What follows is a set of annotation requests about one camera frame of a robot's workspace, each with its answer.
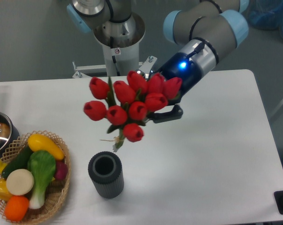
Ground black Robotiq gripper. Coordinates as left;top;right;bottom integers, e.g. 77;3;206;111
136;52;202;123

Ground red tulip bouquet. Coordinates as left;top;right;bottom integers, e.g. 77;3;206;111
83;71;182;152

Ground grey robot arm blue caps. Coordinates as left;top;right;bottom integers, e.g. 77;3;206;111
67;0;249;123

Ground dark grey ribbed vase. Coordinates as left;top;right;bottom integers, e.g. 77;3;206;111
88;151;124;199

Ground red radish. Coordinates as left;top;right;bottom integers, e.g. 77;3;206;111
54;161;68;180

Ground yellow squash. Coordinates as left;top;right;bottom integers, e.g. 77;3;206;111
27;134;65;160

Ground green bok choy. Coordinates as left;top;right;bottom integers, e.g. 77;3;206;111
27;150;56;210

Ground woven wicker basket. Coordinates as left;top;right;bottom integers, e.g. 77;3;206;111
0;131;71;225

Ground blue plastic bag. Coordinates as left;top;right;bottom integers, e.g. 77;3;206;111
246;0;283;39

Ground dark green cucumber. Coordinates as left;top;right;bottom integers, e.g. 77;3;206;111
1;145;33;179

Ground cream round bun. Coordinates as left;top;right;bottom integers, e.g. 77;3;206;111
6;169;34;195

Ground yellow banana tip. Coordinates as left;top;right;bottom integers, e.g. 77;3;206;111
0;159;7;174

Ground orange fruit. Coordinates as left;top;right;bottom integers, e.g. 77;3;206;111
4;195;29;222

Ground yellow bell pepper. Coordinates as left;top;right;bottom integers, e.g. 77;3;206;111
0;178;13;202

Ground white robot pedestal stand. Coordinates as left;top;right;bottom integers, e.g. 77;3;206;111
72;42;157;78

